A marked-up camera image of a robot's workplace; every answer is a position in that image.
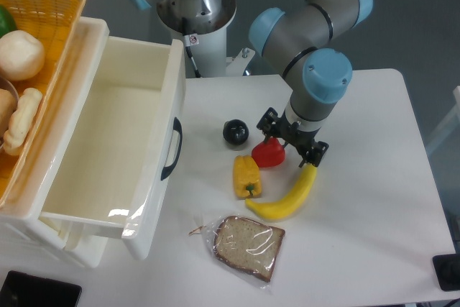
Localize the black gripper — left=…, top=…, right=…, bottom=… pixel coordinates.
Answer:
left=257, top=107, right=329, bottom=168

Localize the dark purple mangosteen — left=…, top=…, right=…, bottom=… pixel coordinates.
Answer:
left=222, top=119, right=249, bottom=146

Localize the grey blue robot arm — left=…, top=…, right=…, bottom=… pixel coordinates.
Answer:
left=132, top=0, right=373, bottom=166

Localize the red bell pepper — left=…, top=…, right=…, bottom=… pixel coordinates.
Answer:
left=252, top=137, right=285, bottom=168

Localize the yellow bell pepper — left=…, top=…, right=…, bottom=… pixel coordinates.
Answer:
left=233, top=155, right=262, bottom=198

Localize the yellow banana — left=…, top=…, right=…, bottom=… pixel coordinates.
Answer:
left=245, top=164, right=317, bottom=221

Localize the bagged brown bread slice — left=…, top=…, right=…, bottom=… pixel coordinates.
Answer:
left=188, top=215, right=285, bottom=289

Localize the white plastic drawer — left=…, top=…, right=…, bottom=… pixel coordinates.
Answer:
left=41, top=37, right=185, bottom=260

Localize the black device right edge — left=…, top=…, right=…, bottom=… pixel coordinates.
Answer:
left=432, top=254, right=459, bottom=291

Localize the orange woven basket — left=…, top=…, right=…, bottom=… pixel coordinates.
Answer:
left=1, top=0, right=86, bottom=203

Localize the long beige bread roll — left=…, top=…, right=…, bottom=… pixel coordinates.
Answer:
left=3, top=88, right=42, bottom=156

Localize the white drawer cabinet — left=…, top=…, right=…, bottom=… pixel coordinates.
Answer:
left=1, top=17, right=109, bottom=267

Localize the round white bread bun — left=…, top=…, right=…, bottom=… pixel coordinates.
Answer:
left=1, top=30, right=45, bottom=81

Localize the brown bread roll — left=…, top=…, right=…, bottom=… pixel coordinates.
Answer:
left=0, top=89, right=17, bottom=137

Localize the green bell pepper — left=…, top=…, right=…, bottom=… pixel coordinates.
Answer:
left=0, top=5, right=17, bottom=37

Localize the black device bottom left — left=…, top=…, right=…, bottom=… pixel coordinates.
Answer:
left=1, top=270, right=82, bottom=307

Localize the black drawer handle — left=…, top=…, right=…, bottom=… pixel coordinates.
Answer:
left=160, top=117, right=183, bottom=180

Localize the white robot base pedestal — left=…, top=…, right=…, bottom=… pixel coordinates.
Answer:
left=157, top=0, right=255, bottom=78

